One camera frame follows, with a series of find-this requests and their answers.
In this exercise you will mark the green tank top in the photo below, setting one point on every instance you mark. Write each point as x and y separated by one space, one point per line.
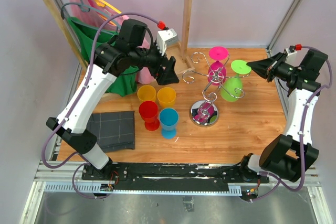
125 84

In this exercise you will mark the wooden clothes rack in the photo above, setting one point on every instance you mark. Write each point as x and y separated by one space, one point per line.
178 49

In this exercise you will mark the magenta wine glass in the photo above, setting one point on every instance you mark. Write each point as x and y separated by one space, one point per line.
217 70

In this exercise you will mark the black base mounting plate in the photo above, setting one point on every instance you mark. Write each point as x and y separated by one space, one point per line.
168 175

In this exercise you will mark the green wine glass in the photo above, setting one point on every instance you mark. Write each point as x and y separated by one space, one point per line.
232 89

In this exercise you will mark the pink t-shirt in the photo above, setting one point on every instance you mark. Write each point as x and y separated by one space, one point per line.
143 76

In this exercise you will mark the grey cable duct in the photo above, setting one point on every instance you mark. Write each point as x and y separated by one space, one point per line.
102 188

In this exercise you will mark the chrome wine glass rack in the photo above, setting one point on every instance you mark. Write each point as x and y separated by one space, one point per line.
204 112

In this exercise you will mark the dark grey folded cloth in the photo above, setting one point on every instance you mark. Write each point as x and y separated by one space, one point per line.
114 130

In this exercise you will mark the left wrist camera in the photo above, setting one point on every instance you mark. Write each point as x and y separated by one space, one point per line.
166 38

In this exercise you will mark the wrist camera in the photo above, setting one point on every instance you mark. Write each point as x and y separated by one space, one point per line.
291 54
166 38

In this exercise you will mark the red wine glass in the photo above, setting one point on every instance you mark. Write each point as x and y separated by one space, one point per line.
148 111

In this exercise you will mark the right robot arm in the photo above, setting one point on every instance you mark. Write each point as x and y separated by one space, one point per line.
289 155

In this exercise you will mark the yellow wine glass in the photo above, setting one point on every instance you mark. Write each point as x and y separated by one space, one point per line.
146 93
166 97

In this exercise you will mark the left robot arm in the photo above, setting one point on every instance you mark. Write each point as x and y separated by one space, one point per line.
108 61

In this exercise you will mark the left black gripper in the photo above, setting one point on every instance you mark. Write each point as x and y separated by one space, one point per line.
167 75

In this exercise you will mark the grey clothes hanger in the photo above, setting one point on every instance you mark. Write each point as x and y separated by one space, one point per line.
91 12

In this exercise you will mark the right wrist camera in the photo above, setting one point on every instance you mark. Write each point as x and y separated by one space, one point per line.
291 54

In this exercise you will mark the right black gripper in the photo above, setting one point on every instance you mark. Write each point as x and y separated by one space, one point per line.
266 68

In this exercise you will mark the blue wine glass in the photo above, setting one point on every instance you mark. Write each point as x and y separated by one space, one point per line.
168 118

